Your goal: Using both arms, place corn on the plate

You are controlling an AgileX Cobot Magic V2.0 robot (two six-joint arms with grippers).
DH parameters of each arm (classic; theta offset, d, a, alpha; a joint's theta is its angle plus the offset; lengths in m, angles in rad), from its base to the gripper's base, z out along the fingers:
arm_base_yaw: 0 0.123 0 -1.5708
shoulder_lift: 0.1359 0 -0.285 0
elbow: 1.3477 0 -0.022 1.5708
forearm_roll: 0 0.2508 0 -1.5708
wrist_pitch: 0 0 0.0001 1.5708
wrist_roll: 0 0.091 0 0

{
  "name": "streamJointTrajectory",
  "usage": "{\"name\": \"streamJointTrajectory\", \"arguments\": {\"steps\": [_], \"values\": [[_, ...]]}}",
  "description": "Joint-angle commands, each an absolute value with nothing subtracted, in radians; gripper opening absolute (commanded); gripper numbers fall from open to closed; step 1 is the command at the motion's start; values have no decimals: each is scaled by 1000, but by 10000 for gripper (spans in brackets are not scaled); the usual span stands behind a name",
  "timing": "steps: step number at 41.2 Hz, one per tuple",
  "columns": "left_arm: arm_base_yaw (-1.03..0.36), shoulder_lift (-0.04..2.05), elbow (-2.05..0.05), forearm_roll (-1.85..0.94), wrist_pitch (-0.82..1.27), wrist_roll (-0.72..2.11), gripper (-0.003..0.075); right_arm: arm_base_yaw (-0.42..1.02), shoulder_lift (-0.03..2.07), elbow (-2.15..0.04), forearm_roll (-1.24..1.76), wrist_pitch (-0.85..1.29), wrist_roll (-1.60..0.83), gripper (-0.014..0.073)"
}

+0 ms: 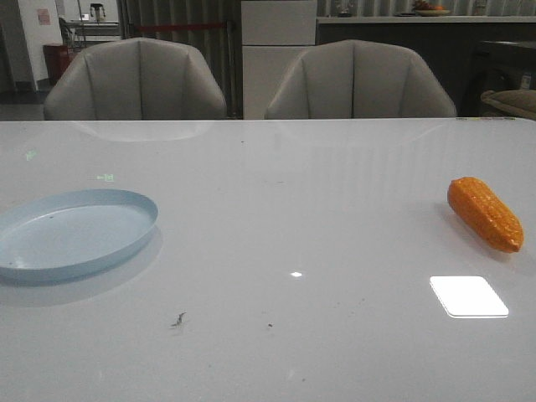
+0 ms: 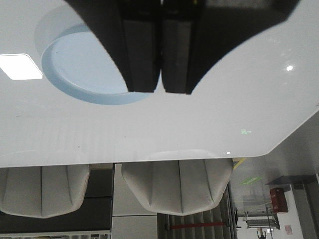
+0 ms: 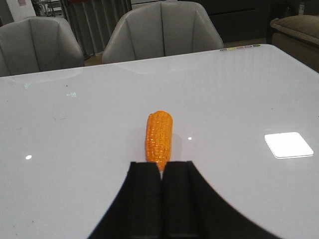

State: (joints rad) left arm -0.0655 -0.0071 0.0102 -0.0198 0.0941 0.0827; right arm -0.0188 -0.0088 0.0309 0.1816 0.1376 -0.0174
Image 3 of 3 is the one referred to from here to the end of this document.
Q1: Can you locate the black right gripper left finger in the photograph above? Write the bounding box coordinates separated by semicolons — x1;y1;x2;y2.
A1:
89;162;161;239

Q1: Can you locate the grey leather chair left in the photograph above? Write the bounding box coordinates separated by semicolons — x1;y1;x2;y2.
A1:
0;16;84;77

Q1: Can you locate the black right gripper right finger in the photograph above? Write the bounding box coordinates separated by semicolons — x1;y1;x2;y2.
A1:
162;161;275;239

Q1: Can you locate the brown cushioned sofa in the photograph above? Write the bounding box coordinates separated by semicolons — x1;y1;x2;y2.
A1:
270;15;319;72

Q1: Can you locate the coloured round stickers strip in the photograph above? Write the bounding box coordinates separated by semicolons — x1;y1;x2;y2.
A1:
220;44;262;51

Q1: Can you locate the grey leather chair right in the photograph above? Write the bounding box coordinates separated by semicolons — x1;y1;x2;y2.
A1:
102;0;224;64

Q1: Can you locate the grey leather chair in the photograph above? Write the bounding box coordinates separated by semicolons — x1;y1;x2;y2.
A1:
0;16;84;77
102;0;224;64

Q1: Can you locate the orange corn cob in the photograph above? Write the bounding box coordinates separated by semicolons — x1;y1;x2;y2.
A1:
145;111;173;172

